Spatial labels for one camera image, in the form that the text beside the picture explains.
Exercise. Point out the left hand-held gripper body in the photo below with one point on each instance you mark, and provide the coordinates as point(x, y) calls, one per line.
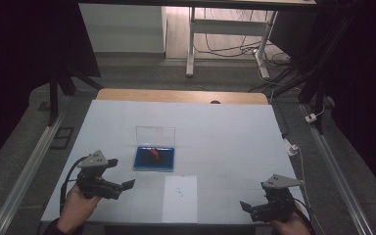
point(96, 186)

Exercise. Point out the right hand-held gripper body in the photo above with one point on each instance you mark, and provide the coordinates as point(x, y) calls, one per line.
point(279, 205)

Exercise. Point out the blue ink pad box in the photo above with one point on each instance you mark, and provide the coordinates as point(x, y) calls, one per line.
point(143, 162)

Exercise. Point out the red stamp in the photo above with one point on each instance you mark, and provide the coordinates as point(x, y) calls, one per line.
point(155, 154)

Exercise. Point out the white paper sheet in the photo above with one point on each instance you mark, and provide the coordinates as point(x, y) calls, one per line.
point(184, 205)

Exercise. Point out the person's right hand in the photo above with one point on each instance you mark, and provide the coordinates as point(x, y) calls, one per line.
point(292, 228)

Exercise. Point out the person's left hand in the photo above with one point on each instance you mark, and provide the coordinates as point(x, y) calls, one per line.
point(75, 210)

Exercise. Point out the white table cover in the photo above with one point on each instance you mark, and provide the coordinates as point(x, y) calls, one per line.
point(228, 137)

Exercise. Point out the black stand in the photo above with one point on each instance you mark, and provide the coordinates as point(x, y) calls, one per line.
point(316, 91)
point(54, 94)

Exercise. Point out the white cabinet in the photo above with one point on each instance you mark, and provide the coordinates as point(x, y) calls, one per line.
point(124, 27)

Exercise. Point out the black floor frame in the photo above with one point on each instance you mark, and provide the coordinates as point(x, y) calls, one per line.
point(62, 137)

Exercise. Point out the metal floor rail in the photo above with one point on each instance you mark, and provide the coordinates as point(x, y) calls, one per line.
point(29, 173)
point(336, 166)

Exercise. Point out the white desk frame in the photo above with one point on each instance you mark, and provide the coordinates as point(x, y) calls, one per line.
point(228, 26)

